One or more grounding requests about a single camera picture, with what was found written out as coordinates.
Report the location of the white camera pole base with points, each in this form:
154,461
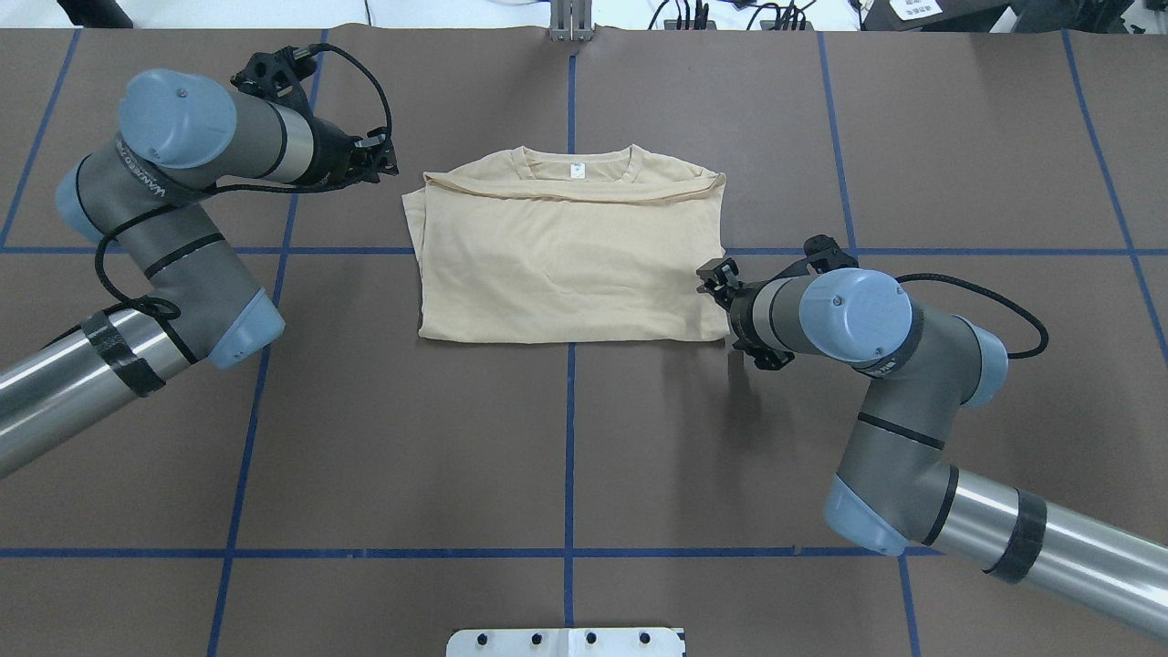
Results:
594,641

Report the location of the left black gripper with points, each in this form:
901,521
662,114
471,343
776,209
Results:
336,152

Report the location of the aluminium frame post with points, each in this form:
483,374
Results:
571,21

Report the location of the beige long sleeve shirt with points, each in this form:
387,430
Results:
531,247

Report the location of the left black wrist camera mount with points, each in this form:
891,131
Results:
278,76

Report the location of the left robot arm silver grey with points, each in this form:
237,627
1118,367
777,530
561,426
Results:
181,293

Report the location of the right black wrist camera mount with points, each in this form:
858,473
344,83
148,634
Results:
822,254

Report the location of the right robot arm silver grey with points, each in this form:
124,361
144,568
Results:
892,486

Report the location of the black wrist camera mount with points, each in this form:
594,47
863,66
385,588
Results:
278,76
822,254

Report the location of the black label printer device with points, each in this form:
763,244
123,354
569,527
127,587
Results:
1033,17

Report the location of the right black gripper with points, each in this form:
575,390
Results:
741,307

